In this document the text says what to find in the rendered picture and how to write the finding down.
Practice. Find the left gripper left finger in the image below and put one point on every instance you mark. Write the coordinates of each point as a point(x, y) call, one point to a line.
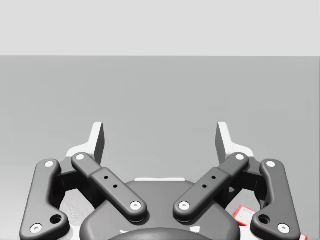
point(105, 181)

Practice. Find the red and white carton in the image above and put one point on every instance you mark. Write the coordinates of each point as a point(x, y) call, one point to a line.
point(243, 215)

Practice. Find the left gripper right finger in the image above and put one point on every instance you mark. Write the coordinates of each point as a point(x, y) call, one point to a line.
point(215, 181)

